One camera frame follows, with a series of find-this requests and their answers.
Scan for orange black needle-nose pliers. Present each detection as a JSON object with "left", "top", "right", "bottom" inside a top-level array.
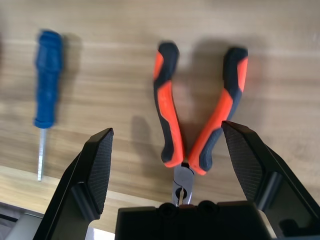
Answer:
[{"left": 152, "top": 41, "right": 250, "bottom": 208}]

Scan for blue handled screwdriver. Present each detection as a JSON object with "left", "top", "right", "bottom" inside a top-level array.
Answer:
[{"left": 33, "top": 29, "right": 65, "bottom": 182}]

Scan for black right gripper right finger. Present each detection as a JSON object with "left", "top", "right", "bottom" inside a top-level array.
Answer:
[{"left": 221, "top": 121, "right": 320, "bottom": 240}]

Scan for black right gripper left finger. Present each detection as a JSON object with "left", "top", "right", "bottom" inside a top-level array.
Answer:
[{"left": 32, "top": 127, "right": 115, "bottom": 240}]

